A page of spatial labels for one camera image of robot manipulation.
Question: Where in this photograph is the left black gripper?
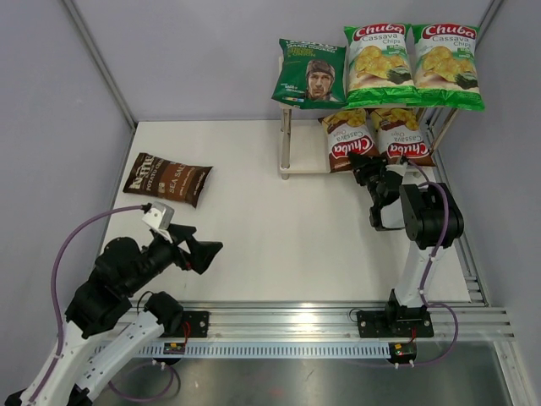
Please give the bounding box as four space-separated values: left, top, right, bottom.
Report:
124 223 223 295

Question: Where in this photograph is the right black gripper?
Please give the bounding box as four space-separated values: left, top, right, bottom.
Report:
348 151 390 206

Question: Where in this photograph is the brown Chuba cassava chips bag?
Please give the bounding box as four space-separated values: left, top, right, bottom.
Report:
369 107 434 167

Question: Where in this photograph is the brown Kettle sea salt bag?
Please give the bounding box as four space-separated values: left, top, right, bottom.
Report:
123 152 213 208

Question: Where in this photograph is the dark green Real chips bag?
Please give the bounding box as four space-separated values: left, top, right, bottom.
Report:
271 39 347 109

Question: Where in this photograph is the green Chuba cassava chips bag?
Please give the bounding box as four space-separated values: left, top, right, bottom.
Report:
412 23 485 111

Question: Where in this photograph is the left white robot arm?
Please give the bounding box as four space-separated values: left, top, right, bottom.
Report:
5 224 223 405

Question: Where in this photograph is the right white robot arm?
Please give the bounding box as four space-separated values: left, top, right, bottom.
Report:
347 152 464 338

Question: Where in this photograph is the white two-tier wooden shelf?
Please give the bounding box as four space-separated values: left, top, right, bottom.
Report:
277 54 460 181

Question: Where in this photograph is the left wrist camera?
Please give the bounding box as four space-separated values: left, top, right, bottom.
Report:
142 201 175 243

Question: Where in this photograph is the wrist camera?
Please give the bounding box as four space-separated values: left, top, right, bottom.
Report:
385 156 409 183
142 201 175 243

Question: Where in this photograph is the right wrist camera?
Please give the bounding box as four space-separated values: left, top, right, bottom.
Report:
385 156 409 183

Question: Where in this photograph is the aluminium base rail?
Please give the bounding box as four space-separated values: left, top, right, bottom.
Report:
54 299 516 360

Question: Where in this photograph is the right aluminium frame post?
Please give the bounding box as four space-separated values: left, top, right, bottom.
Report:
457 0 507 60

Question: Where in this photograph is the aluminium frame post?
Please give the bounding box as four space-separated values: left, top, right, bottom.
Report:
457 0 507 60
59 0 138 134

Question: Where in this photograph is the left aluminium frame post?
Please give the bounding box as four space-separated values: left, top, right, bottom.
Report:
59 0 138 134

